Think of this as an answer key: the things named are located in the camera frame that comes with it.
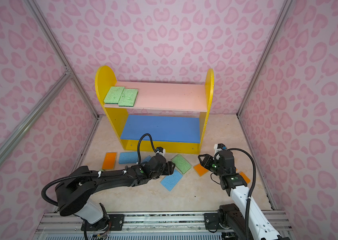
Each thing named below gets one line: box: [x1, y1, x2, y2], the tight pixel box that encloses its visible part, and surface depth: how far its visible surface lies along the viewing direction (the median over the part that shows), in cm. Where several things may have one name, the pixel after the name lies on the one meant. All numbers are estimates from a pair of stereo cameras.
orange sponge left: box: [102, 152, 118, 170], surface depth 97 cm
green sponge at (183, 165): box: [171, 154, 192, 175], surface depth 93 cm
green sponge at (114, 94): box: [103, 86, 125, 104], surface depth 72 cm
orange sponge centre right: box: [193, 163, 209, 177], surface depth 92 cm
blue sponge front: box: [160, 169, 184, 192], surface depth 88 cm
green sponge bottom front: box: [118, 88, 139, 107], surface depth 72 cm
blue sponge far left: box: [118, 151, 139, 164], surface depth 97 cm
